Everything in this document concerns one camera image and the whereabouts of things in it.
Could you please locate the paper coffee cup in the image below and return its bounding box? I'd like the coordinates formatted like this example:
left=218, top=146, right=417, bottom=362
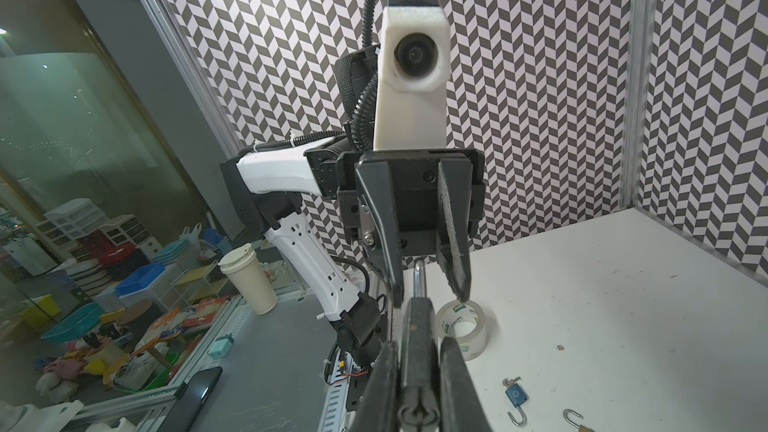
left=218, top=243, right=278, bottom=315

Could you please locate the aluminium left corner post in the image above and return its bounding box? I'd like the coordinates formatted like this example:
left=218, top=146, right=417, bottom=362
left=139, top=0, right=241, bottom=158

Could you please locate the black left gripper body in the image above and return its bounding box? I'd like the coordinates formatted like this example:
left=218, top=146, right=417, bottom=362
left=335, top=148, right=485, bottom=258

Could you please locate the clear tape roll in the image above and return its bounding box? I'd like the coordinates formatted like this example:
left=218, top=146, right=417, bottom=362
left=436, top=300, right=488, bottom=361

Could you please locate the blue padlock with key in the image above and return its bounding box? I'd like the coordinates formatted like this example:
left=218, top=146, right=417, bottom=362
left=502, top=377, right=528, bottom=428

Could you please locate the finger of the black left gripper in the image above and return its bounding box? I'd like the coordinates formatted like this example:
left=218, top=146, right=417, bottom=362
left=436, top=158, right=473, bottom=302
left=355, top=158, right=404, bottom=308

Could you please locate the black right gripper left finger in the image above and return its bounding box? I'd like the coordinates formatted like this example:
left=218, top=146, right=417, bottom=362
left=350, top=341, right=399, bottom=432

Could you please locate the aluminium corner post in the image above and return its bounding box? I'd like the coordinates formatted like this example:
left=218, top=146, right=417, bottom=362
left=139, top=0, right=241, bottom=158
left=619, top=0, right=656, bottom=210

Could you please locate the black smartphone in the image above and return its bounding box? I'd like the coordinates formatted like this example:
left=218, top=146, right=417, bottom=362
left=158, top=366, right=223, bottom=432

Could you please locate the aluminium right corner post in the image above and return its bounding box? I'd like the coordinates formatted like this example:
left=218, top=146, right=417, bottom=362
left=619, top=0, right=656, bottom=210

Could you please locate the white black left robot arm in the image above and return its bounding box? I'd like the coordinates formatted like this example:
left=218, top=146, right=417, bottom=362
left=222, top=0, right=486, bottom=367

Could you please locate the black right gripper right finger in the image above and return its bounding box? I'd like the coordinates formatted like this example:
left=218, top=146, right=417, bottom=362
left=439, top=337, right=492, bottom=432

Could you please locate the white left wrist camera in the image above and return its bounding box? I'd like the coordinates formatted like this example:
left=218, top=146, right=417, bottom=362
left=373, top=0, right=451, bottom=151

